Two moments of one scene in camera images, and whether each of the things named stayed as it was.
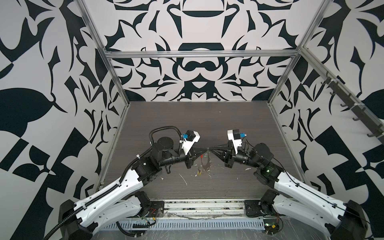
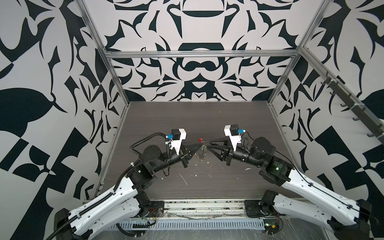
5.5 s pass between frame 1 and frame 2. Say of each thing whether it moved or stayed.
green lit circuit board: stayed
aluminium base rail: stayed
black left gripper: moved
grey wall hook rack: stayed
